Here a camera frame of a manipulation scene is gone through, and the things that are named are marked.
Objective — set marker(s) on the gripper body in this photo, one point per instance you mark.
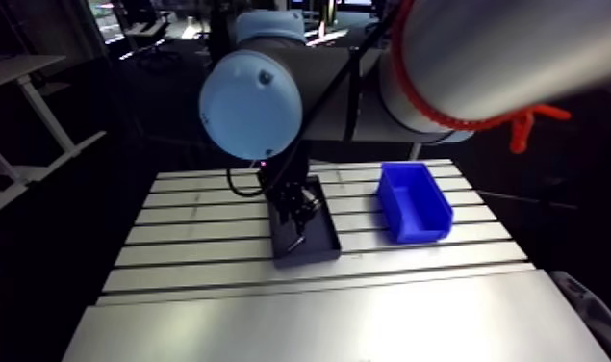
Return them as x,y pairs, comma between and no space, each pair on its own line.
285,179

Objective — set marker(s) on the steel bolt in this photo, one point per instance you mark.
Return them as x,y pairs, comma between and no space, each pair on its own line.
296,243

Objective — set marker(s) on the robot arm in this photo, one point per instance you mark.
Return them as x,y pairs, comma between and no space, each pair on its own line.
249,101

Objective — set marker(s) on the dark blue-grey tray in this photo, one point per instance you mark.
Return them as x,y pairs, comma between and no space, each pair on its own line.
317,240

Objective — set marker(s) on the blue bin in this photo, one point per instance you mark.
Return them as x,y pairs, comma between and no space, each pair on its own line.
411,207

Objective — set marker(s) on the white desk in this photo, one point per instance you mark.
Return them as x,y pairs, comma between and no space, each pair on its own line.
27,68

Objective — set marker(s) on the pale metal post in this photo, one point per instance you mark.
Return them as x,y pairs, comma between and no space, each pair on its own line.
415,151

